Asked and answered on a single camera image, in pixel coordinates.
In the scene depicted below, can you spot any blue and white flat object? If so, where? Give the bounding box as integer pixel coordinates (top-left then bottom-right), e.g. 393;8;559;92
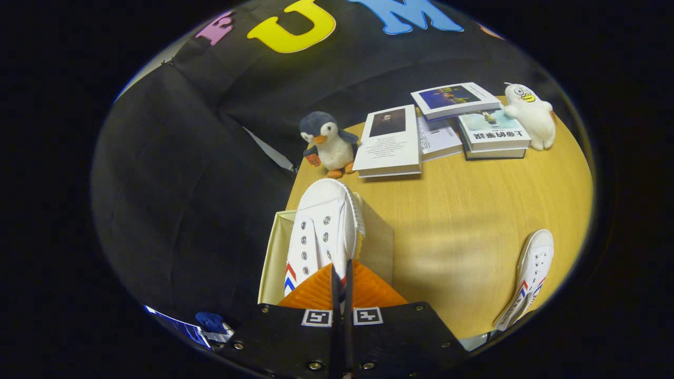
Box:
145;304;235;351

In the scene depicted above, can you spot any penguin plush toy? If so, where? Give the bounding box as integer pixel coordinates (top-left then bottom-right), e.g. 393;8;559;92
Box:
299;111;360;178

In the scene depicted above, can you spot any portrait cover book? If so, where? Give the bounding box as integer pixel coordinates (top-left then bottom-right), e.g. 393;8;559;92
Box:
352;104;423;178

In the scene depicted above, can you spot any pale teal cover book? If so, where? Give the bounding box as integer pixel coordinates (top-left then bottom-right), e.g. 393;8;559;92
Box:
456;109;531;154

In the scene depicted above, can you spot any beige fabric storage box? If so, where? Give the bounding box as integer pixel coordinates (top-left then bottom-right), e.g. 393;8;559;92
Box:
258;203;394;306

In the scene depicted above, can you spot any white duck plush toy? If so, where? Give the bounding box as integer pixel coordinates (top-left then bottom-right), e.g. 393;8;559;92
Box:
503;82;557;151

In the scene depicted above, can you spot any white canvas shoe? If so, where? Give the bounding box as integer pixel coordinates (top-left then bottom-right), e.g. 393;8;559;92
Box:
494;229;555;332
284;178;366;298

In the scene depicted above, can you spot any black backdrop cloth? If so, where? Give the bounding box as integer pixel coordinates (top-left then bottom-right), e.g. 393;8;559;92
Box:
90;0;574;337

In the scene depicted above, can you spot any blue picture cover book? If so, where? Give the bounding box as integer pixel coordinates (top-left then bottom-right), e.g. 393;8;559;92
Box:
410;82;502;122

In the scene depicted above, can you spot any small blue object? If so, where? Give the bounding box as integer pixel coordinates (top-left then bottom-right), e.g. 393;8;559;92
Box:
196;312;226;333

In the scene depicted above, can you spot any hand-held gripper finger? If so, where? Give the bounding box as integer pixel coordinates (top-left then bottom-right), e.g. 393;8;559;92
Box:
345;259;469;379
219;262;343;379

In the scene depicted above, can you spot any thick grey book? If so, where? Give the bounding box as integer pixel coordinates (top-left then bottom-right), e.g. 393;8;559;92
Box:
463;147;529;160

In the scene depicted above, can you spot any white printed booklet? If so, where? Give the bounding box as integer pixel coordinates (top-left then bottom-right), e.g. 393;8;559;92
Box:
418;116;464;162

